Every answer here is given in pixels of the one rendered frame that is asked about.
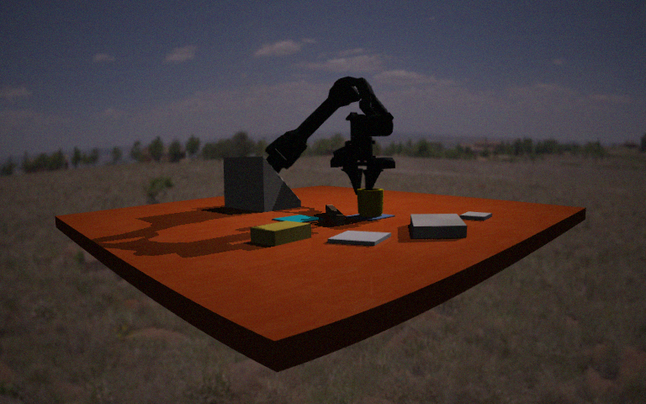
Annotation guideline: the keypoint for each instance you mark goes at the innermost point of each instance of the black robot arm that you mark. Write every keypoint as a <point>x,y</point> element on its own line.
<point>376,122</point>

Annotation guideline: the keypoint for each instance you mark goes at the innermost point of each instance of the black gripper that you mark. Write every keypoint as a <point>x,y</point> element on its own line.
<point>374,165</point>

